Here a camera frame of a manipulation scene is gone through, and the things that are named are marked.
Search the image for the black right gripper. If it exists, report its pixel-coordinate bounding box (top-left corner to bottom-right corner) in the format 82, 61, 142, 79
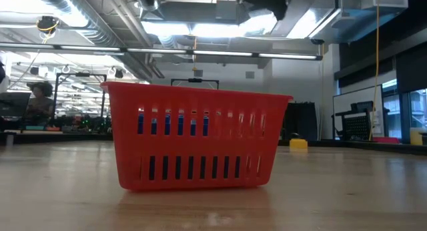
239, 0, 291, 21

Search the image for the blue toy brick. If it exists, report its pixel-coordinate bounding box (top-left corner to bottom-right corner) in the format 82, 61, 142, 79
137, 112, 210, 137

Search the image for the yellow toy brick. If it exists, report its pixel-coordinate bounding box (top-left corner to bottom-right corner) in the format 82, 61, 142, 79
289, 138, 309, 151

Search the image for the long ceiling light strip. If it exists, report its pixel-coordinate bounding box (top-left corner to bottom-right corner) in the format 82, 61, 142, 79
0, 41, 324, 61

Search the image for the red plastic basket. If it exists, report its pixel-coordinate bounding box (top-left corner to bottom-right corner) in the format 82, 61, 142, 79
99, 81, 294, 192

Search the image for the black cabinet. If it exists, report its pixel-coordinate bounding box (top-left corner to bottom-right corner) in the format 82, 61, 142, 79
283, 101, 318, 141

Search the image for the whiteboard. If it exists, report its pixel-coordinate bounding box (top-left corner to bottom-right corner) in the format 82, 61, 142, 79
332, 84, 385, 138

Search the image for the black pegboard cart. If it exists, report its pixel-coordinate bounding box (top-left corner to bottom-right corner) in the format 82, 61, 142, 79
332, 100, 390, 141

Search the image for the red bin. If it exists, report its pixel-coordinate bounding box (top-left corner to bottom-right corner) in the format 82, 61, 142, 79
372, 136, 400, 144

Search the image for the yellow bin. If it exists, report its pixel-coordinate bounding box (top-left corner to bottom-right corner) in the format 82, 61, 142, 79
409, 128, 424, 146

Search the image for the person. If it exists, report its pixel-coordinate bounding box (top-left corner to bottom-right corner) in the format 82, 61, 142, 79
25, 81, 56, 125

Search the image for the black computer monitor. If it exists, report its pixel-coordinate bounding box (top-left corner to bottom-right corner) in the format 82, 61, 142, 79
0, 91, 31, 118

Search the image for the grey duct box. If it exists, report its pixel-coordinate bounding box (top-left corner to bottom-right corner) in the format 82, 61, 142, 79
216, 0, 238, 21

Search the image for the black distant camera stand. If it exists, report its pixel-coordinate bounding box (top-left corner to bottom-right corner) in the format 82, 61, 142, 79
170, 77, 220, 91

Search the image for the yellow hanging cable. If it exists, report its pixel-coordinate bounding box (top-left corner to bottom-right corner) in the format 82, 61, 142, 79
368, 0, 380, 141

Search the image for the black cable reel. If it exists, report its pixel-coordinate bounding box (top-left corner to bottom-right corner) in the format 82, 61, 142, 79
35, 15, 61, 35

